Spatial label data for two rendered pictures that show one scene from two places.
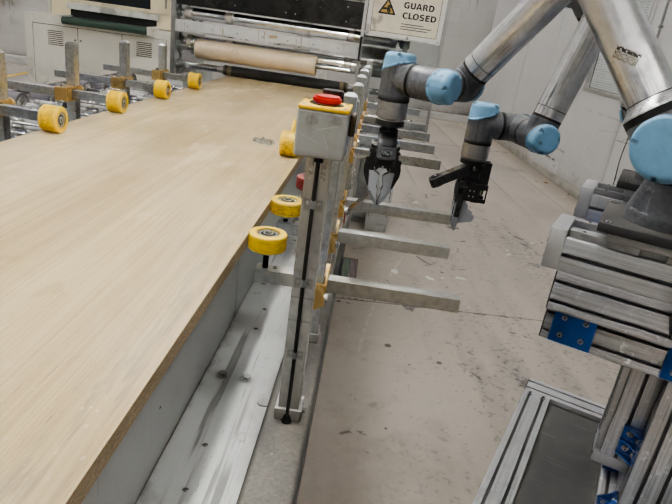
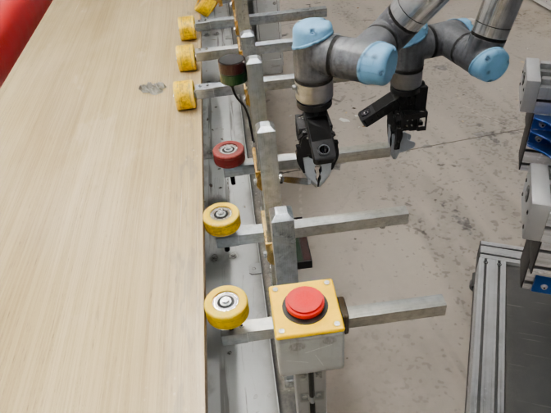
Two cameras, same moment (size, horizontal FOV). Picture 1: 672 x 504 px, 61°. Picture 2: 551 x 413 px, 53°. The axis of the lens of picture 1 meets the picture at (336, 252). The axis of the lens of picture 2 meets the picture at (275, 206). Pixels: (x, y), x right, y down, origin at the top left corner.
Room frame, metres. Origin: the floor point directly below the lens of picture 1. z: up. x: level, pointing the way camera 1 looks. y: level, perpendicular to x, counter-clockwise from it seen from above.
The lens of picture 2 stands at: (0.44, 0.09, 1.67)
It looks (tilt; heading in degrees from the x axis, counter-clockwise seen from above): 39 degrees down; 355
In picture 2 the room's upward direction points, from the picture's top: 5 degrees counter-clockwise
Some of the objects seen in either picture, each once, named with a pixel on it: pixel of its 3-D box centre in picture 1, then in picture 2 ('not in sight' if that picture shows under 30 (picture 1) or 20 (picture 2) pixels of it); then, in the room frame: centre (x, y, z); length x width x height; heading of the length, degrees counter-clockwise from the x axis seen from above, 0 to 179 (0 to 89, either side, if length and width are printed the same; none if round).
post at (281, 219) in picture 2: (318, 252); (289, 313); (1.07, 0.03, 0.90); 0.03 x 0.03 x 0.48; 88
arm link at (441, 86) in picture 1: (437, 85); (366, 56); (1.36, -0.17, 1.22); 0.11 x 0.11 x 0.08; 51
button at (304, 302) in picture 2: (326, 101); (305, 304); (0.81, 0.04, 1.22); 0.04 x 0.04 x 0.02
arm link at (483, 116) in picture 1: (482, 123); (410, 45); (1.60, -0.35, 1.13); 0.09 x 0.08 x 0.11; 102
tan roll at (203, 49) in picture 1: (287, 61); not in sight; (3.94, 0.49, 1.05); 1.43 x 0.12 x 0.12; 88
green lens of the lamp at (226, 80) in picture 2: not in sight; (233, 74); (1.57, 0.07, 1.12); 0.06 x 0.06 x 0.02
